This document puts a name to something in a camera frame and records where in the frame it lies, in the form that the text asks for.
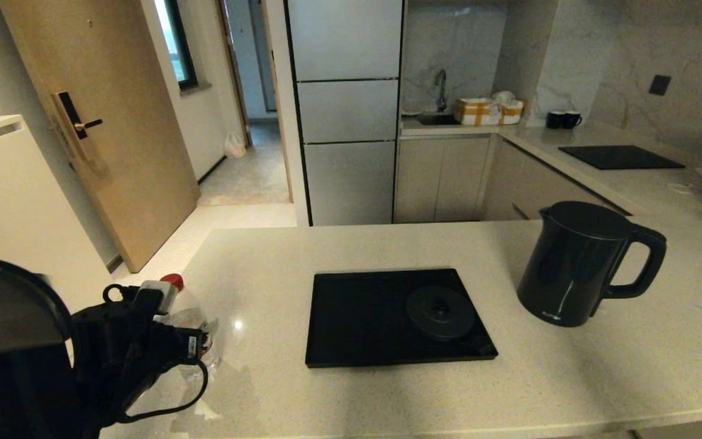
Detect water bottle red cap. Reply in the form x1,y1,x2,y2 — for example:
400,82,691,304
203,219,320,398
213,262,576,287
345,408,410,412
156,274,221,382

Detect black electric kettle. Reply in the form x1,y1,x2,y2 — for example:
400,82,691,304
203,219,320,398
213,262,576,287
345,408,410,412
517,201,668,328

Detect black round kettle base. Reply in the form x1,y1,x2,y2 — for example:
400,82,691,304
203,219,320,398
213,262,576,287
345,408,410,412
406,285,475,341

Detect black rectangular tray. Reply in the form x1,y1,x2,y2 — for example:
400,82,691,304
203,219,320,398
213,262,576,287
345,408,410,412
305,268,499,368

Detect wooden door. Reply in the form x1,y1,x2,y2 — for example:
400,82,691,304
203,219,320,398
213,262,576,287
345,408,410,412
0,0,200,274

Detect white plastic bag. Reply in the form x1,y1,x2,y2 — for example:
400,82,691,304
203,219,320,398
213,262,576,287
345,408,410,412
224,131,248,160

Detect white cabinet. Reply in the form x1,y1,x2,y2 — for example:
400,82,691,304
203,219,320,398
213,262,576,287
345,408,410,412
0,115,114,366

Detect silver refrigerator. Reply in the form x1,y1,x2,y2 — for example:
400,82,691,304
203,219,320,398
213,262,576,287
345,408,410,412
284,0,405,226

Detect beige kitchen base cabinets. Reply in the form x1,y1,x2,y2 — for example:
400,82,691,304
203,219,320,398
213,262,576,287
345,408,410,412
395,135,632,223

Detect dark-framed window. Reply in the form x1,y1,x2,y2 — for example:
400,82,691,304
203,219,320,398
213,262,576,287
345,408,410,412
155,0,200,93

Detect dark kitchen faucet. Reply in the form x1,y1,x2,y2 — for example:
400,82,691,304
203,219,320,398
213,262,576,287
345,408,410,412
433,69,449,113

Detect large white yellow-striped box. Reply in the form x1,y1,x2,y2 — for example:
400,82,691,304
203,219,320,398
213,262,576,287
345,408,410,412
453,98,501,126

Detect small white yellow-striped box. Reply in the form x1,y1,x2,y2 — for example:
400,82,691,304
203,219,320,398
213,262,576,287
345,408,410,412
497,102,525,126

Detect black induction cooktop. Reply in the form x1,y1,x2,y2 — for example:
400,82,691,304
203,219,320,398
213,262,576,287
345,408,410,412
558,145,687,170

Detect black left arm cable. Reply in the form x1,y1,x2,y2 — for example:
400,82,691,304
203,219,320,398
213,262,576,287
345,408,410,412
102,284,209,424

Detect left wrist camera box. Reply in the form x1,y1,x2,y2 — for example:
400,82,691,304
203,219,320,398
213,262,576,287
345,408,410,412
135,280,178,315

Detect black door lock handle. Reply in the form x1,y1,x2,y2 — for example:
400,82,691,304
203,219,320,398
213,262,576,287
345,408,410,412
52,91,105,162

